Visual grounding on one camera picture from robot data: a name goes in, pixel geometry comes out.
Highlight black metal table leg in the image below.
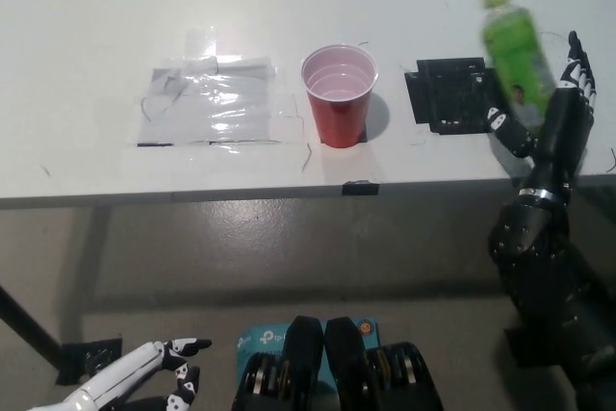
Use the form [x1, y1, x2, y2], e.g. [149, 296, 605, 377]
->
[0, 283, 66, 370]

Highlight black tape square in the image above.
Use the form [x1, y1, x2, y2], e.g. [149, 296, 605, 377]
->
[402, 58, 511, 136]

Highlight black robot body blocks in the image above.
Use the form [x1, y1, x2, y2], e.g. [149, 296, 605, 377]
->
[230, 315, 445, 411]

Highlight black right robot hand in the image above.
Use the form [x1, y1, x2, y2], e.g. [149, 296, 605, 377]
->
[486, 30, 599, 199]

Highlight red plastic cup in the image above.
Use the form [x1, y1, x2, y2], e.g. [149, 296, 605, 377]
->
[299, 44, 379, 148]

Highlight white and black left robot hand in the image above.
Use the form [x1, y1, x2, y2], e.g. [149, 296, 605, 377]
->
[46, 336, 214, 411]

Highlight green tea bottle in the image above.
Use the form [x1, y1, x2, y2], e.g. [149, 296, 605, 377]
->
[479, 0, 558, 137]

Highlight teal router box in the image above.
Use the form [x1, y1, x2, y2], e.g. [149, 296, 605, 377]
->
[235, 318, 386, 396]

